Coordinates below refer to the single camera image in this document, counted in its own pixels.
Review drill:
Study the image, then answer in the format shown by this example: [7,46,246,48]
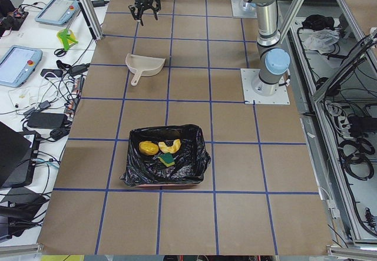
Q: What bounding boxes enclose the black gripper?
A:
[128,0,161,26]

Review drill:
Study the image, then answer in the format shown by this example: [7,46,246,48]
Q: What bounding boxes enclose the beige plastic dustpan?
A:
[125,53,166,86]

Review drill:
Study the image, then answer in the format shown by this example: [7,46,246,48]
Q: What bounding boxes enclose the orange bread roll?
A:
[138,141,159,156]

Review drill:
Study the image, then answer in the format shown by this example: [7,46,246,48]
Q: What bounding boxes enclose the yellow green sponge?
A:
[157,153,175,167]

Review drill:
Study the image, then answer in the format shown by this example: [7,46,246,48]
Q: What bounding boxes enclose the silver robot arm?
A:
[128,0,290,97]

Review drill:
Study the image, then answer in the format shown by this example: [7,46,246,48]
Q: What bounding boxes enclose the black lined trash bin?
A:
[120,124,211,187]

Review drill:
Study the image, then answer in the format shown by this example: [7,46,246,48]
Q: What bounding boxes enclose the yellow tape roll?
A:
[57,29,75,42]

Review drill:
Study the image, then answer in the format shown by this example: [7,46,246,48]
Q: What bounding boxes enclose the teach pendant far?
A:
[35,0,78,25]

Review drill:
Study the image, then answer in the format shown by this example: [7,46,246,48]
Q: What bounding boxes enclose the teach pendant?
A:
[35,0,78,25]
[1,45,43,87]

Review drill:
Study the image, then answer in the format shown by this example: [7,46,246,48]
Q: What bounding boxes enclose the teach pendant near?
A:
[1,45,43,87]

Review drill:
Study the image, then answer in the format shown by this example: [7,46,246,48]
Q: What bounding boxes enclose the black power adapter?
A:
[27,113,68,129]

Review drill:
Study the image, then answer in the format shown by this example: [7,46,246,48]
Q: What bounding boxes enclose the white crumpled cloth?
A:
[303,29,340,54]

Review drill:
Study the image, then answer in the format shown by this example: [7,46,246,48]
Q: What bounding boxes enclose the black laptop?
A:
[1,123,41,189]

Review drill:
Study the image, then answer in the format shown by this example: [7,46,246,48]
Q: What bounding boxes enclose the aluminium frame post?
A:
[76,0,103,41]

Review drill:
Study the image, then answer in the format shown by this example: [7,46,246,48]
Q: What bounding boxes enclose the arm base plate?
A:
[231,0,257,19]
[240,68,290,105]

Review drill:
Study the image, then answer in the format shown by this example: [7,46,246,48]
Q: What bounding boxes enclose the green handled scissors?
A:
[54,37,78,57]

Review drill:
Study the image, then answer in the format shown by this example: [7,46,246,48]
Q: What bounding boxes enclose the black cable bundle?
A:
[337,137,376,182]

